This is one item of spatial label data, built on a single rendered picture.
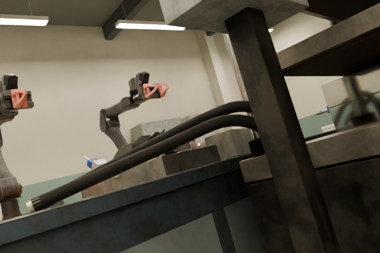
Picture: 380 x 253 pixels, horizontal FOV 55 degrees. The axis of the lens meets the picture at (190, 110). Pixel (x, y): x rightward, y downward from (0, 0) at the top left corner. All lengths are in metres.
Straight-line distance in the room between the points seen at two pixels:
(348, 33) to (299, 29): 8.54
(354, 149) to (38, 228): 0.64
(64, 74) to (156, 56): 2.29
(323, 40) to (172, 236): 0.61
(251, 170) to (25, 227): 0.55
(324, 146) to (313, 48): 0.26
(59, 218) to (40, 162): 6.25
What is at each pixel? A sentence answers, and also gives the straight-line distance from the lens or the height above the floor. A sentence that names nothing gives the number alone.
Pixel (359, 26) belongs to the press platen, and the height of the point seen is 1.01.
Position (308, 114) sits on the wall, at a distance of 9.43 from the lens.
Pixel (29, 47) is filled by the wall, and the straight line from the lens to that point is 7.64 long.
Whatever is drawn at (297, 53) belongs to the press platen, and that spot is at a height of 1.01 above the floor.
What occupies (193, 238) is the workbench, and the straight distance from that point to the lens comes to 0.98.
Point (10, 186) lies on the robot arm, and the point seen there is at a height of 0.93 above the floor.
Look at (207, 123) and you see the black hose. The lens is 0.88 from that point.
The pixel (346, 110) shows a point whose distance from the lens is 1.35.
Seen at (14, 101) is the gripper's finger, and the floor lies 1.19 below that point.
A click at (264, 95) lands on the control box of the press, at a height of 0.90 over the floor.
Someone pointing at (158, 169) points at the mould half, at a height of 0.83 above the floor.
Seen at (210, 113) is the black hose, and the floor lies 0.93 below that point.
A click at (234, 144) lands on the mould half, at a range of 1.46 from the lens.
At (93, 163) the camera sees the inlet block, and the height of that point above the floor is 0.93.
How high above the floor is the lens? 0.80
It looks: 9 degrees up
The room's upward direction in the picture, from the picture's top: 16 degrees counter-clockwise
